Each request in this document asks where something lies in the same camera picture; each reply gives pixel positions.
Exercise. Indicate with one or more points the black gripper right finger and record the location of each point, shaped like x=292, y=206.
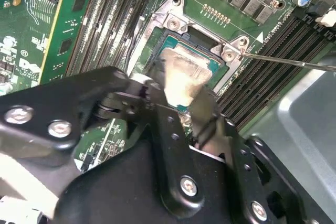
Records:
x=252, y=187

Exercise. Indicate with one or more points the thin metal locking lever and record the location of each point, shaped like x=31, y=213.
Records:
x=275, y=59

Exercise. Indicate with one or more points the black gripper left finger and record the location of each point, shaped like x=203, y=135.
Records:
x=78, y=98

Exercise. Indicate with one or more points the silver CPU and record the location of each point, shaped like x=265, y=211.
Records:
x=183, y=77

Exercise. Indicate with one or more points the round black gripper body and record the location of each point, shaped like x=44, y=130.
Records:
x=118, y=195

